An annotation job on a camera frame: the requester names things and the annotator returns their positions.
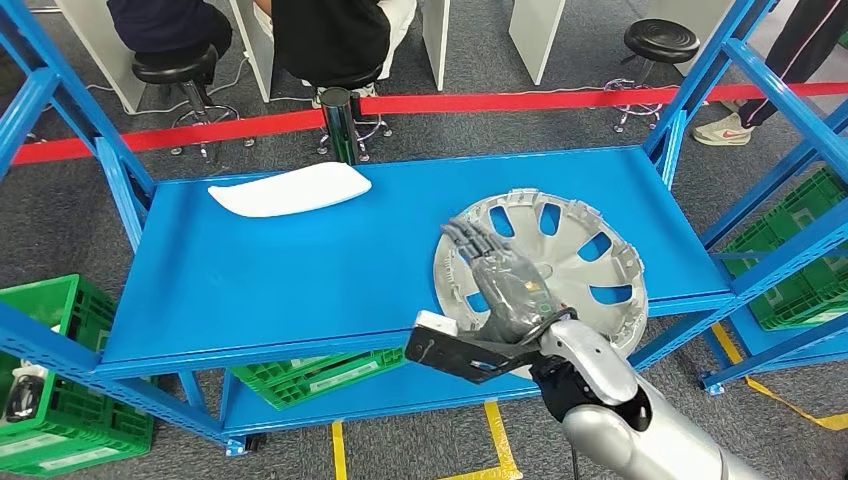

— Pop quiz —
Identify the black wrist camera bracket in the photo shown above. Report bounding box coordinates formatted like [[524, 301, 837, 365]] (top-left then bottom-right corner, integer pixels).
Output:
[[404, 324, 551, 386]]

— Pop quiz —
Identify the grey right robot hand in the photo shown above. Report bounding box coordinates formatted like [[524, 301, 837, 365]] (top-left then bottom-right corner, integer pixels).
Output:
[[440, 217, 579, 346]]

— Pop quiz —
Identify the blue metal shelf rack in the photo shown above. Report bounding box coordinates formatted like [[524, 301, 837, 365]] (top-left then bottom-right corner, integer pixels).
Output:
[[698, 99, 848, 399], [0, 0, 848, 460]]

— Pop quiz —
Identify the person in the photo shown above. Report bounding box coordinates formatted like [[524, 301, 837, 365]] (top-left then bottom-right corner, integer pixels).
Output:
[[105, 0, 234, 68], [254, 0, 419, 101], [690, 0, 848, 147]]

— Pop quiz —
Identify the white curved plastic panel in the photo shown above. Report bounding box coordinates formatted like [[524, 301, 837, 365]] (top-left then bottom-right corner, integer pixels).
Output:
[[207, 161, 374, 219]]

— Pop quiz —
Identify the black chrome stanchion post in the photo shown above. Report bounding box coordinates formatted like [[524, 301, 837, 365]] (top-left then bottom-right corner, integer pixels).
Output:
[[319, 87, 362, 167]]

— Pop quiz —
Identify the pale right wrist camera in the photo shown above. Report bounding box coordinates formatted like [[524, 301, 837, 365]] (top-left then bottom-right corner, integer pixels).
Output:
[[413, 309, 460, 338]]

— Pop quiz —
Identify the black oval part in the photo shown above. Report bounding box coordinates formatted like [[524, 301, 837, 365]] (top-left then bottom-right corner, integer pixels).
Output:
[[5, 376, 42, 425]]

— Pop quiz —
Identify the silver grey wheel cover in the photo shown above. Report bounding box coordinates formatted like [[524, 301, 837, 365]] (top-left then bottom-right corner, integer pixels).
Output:
[[432, 188, 649, 362]]

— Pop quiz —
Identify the yellow floor tape outline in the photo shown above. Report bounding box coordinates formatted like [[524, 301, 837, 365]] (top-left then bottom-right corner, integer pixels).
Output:
[[710, 322, 848, 432], [331, 400, 525, 480]]

